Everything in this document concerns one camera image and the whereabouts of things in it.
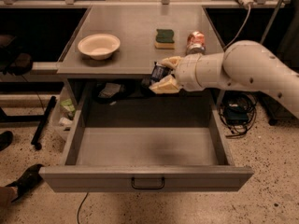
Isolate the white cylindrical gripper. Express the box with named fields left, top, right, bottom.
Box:
left=149, top=53, right=226, bottom=94

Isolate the dark blue rxbar wrapper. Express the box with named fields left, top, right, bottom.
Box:
left=149, top=63, right=171, bottom=85

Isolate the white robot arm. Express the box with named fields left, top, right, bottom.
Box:
left=149, top=40, right=299, bottom=118

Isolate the grey cabinet with counter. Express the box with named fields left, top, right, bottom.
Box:
left=57, top=5, right=236, bottom=110

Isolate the open grey top drawer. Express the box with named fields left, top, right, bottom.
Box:
left=40, top=84, right=253, bottom=192

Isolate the green yellow sponge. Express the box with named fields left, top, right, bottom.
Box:
left=155, top=29, right=175, bottom=49

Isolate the crushed orange soda can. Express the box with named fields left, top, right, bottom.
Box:
left=186, top=31, right=206, bottom=55

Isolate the white paper bowl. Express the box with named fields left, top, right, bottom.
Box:
left=78, top=34, right=121, bottom=61

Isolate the clear plastic bin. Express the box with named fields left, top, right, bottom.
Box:
left=50, top=88, right=76, bottom=140

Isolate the metal tripod pole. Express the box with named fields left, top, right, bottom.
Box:
left=260, top=0, right=284, bottom=44

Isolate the black bar on floor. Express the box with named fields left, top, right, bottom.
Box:
left=31, top=96, right=56, bottom=150

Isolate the black shoe on foot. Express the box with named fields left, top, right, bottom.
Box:
left=8, top=164, right=43, bottom=203

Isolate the dark shoe at left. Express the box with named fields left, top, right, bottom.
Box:
left=0, top=131, right=13, bottom=151

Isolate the white power cable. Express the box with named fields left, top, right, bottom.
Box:
left=222, top=3, right=252, bottom=52

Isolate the black drawer handle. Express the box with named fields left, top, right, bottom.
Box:
left=131, top=177, right=164, bottom=190

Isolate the black floor cable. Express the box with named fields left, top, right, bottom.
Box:
left=76, top=192, right=90, bottom=224

